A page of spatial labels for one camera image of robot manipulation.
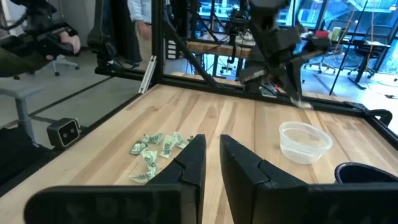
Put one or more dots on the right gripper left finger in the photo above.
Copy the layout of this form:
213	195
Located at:
174	193

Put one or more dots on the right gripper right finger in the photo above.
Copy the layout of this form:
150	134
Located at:
280	199

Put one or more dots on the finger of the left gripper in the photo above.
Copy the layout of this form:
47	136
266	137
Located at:
258	77
294	81

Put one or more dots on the green dollar bill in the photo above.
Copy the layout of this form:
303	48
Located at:
168	146
153	138
180	140
137	148
150	159
141	177

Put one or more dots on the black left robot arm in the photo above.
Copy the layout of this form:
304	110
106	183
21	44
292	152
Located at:
267	12

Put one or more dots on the person's forearm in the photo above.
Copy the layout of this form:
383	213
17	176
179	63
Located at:
18	63

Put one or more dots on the wooden desk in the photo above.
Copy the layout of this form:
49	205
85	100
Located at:
217	48

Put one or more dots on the small clear plastic container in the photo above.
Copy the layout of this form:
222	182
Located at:
303	146

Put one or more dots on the black office chair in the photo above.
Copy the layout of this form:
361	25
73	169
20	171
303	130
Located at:
371	46

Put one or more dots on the black cup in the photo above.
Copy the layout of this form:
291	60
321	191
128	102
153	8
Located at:
360	174

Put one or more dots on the black table clamp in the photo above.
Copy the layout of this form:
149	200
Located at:
373	113

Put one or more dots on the silver aluminium extrusion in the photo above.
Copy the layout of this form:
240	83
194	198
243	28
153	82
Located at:
148	74

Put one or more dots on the person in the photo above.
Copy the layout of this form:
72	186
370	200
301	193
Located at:
140	15

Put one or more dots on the white-base office chair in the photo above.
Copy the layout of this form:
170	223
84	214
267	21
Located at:
63	63

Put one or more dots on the grey stool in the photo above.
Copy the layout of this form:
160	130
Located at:
21	99

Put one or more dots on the person's hand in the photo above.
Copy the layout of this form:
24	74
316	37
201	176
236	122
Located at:
71	42

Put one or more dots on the black table frame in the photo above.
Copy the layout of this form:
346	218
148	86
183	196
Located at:
157	46

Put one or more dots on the table-level camera box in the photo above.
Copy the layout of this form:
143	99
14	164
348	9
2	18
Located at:
63	132

